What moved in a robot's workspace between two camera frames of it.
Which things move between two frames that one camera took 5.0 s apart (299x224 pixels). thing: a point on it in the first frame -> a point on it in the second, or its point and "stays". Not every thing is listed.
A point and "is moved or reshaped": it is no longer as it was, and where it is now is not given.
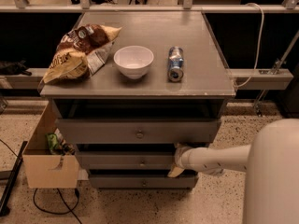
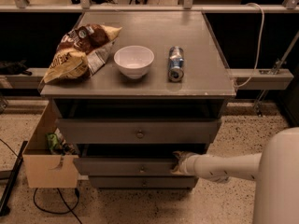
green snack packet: x=51 y=141 stays
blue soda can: x=176 y=63 stays
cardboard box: x=45 y=170 stays
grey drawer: x=136 y=131 stays
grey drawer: x=125 y=160 is moved or reshaped
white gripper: x=181 y=157 -> x=189 y=164
